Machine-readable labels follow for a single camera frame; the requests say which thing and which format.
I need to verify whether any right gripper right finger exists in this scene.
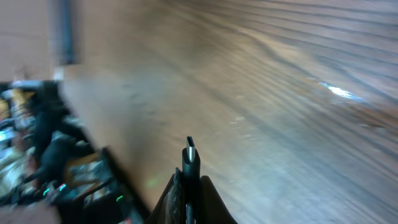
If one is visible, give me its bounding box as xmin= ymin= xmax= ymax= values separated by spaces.
xmin=197 ymin=175 xmax=237 ymax=224

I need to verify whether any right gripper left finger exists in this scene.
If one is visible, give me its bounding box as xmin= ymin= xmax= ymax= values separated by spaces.
xmin=144 ymin=167 xmax=185 ymax=224

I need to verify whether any black USB charging cable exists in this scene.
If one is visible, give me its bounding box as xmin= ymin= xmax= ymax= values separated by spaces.
xmin=181 ymin=136 xmax=201 ymax=224

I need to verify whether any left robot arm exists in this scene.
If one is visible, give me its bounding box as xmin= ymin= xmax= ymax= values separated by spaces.
xmin=1 ymin=80 xmax=150 ymax=224

